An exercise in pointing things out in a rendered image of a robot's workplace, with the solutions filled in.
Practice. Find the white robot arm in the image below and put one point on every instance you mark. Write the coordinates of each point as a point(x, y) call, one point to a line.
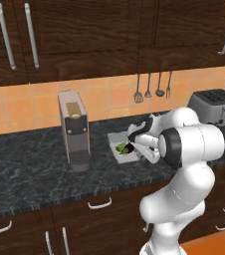
point(187, 172)

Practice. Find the silver toaster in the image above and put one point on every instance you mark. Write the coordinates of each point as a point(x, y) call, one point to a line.
point(217, 104)

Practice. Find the hanging metal ladle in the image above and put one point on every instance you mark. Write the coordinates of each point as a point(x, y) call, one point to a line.
point(159, 92)

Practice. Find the hanging metal fork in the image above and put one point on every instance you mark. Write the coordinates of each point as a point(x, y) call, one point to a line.
point(168, 91)

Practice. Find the dark purple eggplant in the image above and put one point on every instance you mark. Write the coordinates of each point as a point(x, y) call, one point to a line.
point(130, 146)

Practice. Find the dark wood lower cupboard door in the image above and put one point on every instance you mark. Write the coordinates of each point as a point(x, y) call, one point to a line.
point(18, 244)
point(101, 235)

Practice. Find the hanging metal spatula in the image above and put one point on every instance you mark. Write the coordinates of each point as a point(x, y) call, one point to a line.
point(148, 93)

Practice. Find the white rectangular food container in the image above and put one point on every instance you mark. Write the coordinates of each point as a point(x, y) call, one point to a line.
point(126, 158)

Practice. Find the grey coffee machine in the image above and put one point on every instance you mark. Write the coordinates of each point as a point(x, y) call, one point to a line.
point(75, 132)

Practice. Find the green lemon wedge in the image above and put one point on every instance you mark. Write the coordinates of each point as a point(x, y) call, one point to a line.
point(121, 148)

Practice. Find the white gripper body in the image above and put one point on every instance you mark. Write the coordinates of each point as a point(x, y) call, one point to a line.
point(146, 152)

